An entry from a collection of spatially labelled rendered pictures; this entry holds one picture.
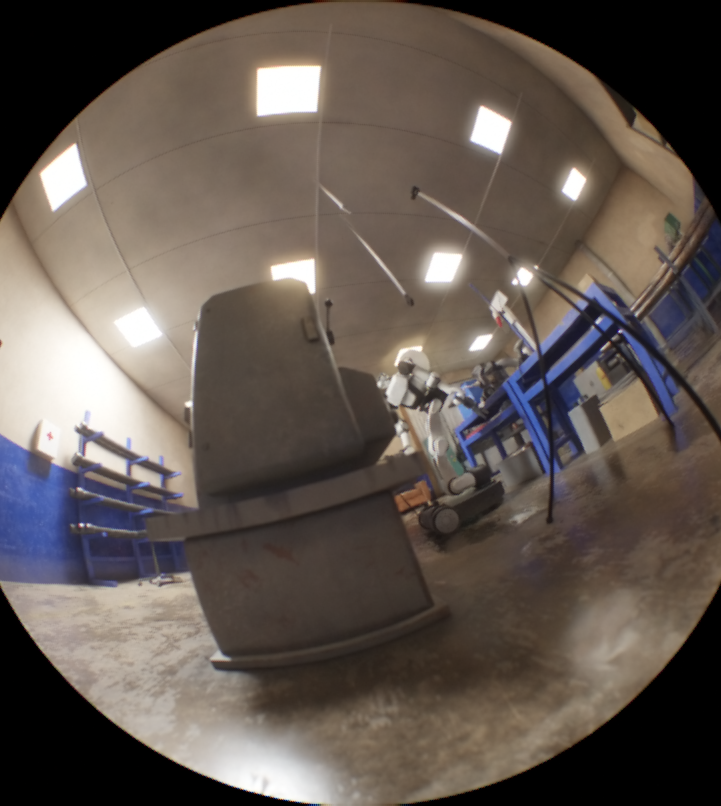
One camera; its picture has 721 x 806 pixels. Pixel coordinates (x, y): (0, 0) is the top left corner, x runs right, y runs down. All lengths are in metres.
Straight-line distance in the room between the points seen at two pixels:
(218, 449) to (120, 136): 3.25
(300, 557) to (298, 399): 0.41
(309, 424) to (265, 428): 0.12
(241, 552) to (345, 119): 3.37
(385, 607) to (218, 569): 0.44
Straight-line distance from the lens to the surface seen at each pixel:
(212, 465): 0.67
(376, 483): 0.63
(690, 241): 3.04
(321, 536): 0.64
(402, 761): 0.43
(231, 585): 0.72
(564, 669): 0.47
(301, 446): 0.61
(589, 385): 7.14
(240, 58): 3.21
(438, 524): 1.70
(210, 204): 3.17
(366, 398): 0.78
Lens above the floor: 0.36
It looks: 24 degrees up
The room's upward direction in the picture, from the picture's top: 21 degrees counter-clockwise
